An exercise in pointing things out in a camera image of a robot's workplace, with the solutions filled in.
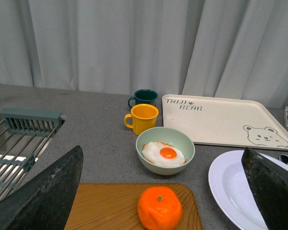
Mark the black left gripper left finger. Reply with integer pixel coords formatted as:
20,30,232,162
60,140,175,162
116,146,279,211
0,146,84,230

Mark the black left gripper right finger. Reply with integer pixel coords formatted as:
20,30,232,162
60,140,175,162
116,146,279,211
241,147,288,230

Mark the white round plate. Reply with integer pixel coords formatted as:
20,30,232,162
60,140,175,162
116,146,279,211
208,150,288,230

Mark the orange mandarin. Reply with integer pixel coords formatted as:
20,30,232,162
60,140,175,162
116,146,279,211
137,186,182,230

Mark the wooden cutting board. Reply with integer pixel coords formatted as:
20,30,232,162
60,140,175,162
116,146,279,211
65,183,203,230

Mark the metal dish drying rack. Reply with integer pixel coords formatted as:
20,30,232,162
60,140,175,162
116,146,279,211
0,107,64,201

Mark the cream bear tray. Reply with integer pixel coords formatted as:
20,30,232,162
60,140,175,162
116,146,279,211
162,94,288,151

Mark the light green bowl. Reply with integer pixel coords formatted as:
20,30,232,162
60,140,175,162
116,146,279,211
136,127,195,175

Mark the fake fried egg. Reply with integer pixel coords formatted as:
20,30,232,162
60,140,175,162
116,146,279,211
142,141,186,167

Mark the yellow mug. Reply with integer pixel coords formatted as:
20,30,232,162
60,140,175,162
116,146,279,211
124,104,159,135

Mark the white curtain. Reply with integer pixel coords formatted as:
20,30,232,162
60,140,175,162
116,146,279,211
0,0,288,107

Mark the dark green mug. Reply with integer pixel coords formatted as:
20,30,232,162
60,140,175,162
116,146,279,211
128,89,158,108

